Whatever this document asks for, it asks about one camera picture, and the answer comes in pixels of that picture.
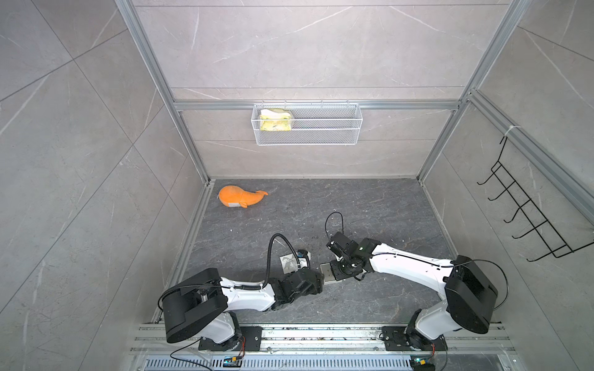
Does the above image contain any yellow sponge in basket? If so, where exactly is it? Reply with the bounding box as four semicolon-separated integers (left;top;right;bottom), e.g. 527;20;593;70
258;108;293;131

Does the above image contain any white box base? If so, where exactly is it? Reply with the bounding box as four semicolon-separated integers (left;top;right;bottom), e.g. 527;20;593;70
320;263;337;285

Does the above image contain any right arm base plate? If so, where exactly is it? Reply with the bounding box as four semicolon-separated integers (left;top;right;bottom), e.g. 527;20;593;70
379;326;448;352

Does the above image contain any orange plush whale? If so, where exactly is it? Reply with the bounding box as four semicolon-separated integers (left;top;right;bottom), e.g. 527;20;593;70
217;185;268;208

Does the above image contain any black wall hook rack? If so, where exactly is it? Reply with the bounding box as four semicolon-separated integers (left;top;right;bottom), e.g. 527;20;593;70
476;136;593;263

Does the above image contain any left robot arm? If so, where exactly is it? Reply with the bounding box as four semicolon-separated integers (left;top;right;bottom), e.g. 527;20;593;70
158;233;324;345

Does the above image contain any white zip tie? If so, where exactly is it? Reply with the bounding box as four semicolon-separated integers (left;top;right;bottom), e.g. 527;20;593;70
504;125;521;138

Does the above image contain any white wire wall basket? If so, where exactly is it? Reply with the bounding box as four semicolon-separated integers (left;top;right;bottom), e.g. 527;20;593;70
251;103;363;146

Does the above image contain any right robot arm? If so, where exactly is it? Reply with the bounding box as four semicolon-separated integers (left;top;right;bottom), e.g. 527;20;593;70
320;233;498;351

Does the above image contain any white gift box with bow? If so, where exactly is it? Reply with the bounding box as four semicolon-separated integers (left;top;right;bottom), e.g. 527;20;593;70
280;254;303;275

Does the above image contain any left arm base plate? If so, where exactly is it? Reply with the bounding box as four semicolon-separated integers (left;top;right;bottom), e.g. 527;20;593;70
198;326;263;352

